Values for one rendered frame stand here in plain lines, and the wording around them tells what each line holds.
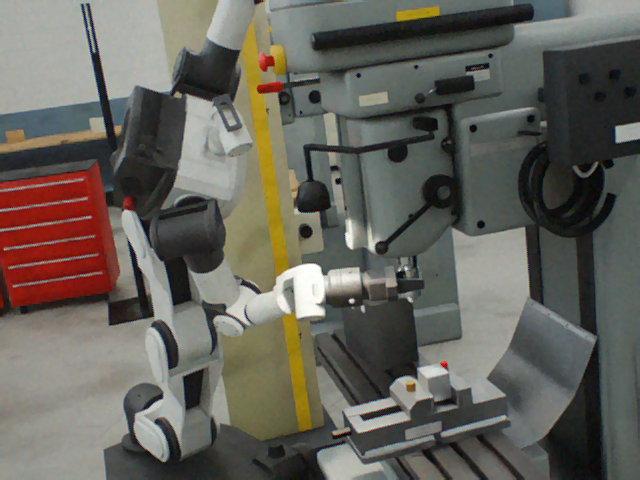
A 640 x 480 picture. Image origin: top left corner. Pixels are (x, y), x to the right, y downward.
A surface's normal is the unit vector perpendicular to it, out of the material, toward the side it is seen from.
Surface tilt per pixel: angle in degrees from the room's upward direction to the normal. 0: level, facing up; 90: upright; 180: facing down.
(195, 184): 96
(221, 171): 59
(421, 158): 90
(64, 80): 90
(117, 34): 90
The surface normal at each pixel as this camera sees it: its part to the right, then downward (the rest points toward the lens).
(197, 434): 0.62, 0.36
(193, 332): 0.58, -0.02
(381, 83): 0.25, 0.22
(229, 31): 0.05, 0.46
